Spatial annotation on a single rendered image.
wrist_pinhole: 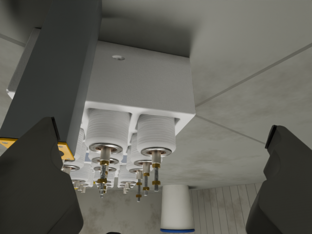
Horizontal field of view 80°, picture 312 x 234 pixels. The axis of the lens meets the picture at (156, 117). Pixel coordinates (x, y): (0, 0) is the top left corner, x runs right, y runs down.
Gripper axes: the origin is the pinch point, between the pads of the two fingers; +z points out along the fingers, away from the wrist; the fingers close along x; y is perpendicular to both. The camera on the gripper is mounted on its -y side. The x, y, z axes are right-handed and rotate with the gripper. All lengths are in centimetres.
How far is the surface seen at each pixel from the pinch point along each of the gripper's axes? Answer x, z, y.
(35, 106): -14.8, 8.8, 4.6
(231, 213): 123, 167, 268
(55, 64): -14.3, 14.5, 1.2
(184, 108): 6.1, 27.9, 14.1
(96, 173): -27, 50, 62
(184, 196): 48, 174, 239
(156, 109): -0.3, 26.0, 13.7
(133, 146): -6.7, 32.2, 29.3
